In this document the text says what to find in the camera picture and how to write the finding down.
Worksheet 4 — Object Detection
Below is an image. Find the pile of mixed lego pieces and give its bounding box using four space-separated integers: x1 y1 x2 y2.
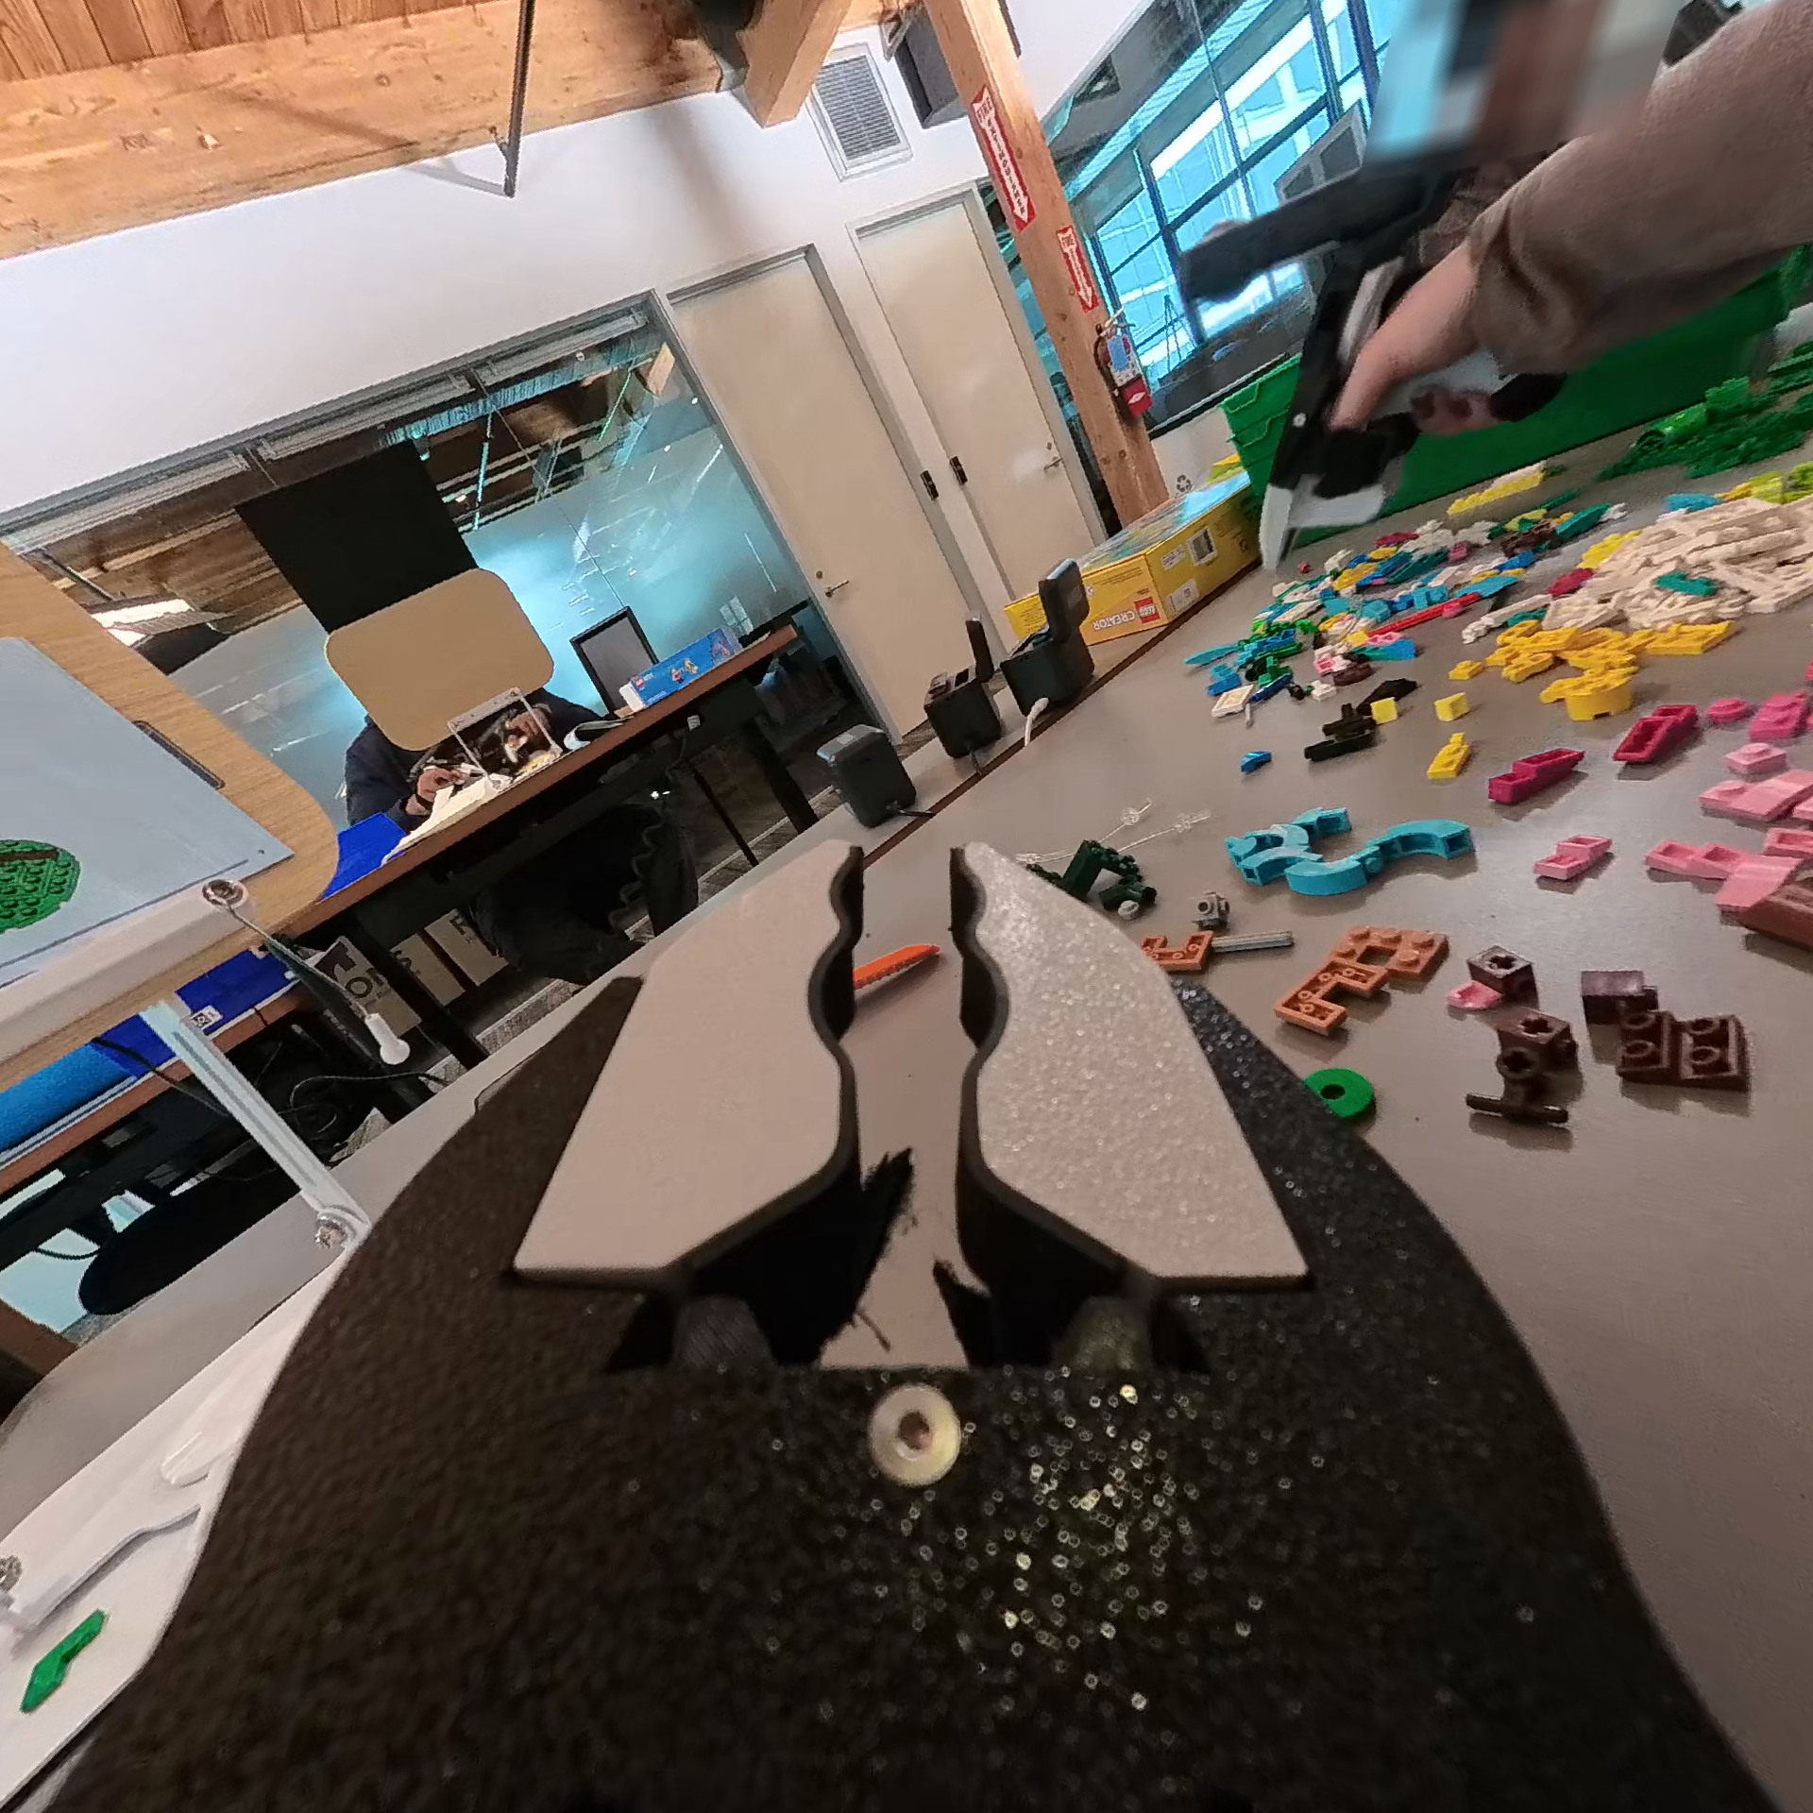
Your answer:
1183 375 1813 738

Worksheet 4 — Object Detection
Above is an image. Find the white toggle cord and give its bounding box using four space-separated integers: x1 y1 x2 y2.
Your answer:
202 879 412 1068

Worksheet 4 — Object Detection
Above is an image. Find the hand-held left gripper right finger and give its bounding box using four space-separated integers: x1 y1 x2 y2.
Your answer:
949 842 1314 1301

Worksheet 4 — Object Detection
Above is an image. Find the black panel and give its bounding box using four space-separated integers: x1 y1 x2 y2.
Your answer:
233 440 481 634

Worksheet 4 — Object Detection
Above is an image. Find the dark brown lego plate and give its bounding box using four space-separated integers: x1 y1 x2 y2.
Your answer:
1615 1009 1750 1095

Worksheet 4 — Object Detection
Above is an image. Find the person's right hand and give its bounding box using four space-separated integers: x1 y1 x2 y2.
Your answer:
1332 248 1507 436

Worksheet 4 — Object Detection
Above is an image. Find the teal curved lego piece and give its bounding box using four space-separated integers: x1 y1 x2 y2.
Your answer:
1224 807 1354 887
1281 823 1477 899

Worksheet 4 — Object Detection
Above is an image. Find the yellow lego box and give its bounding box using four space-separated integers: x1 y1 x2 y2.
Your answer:
1002 475 1265 646

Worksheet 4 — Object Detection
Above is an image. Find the tall black charging case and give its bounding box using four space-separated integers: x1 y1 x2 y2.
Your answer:
1000 560 1097 715

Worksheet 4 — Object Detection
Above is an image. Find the blue lego box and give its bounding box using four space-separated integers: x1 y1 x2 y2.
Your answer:
624 630 745 705

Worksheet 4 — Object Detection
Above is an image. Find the black metal rod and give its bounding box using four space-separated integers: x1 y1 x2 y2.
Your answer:
496 0 539 201

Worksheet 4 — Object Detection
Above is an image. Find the wall air vent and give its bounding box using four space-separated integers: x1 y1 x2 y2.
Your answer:
806 44 912 179

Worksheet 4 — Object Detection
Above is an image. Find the wooden pillar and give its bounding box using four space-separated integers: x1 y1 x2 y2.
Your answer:
920 0 1169 530

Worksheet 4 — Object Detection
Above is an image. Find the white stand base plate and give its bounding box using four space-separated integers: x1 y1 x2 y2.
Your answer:
0 1309 333 1808

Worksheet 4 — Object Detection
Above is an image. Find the lego instruction booklet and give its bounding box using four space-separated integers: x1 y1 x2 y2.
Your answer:
0 638 296 989

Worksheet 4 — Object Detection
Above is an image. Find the green angled lego plate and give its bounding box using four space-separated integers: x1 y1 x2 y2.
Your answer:
19 1611 110 1713

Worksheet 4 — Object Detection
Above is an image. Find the person's right forearm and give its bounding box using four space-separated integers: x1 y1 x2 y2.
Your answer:
1460 14 1813 377

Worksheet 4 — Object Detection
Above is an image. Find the grey computer monitor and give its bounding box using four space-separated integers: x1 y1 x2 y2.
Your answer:
1275 102 1373 214

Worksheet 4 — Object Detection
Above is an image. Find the long brown table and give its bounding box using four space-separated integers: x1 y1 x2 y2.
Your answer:
0 624 824 1199

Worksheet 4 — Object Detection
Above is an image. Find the black wall speaker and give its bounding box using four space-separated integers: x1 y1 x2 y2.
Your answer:
893 0 965 130

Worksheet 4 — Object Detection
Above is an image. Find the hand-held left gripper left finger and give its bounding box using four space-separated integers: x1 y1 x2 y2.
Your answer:
506 842 865 1301

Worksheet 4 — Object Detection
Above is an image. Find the small black monitor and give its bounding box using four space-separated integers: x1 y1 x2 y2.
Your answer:
569 607 657 715

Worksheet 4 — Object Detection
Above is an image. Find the black office chair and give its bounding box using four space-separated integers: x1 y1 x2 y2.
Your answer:
0 1168 306 1319

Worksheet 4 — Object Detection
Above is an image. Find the dark grey power adapter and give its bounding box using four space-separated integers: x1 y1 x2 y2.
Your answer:
818 726 918 830

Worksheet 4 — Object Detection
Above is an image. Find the dark green lego assembly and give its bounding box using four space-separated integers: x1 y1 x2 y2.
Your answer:
1061 840 1157 921

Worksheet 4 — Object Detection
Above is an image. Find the white door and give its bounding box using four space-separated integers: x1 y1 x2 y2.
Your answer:
849 191 1106 569
665 248 971 697

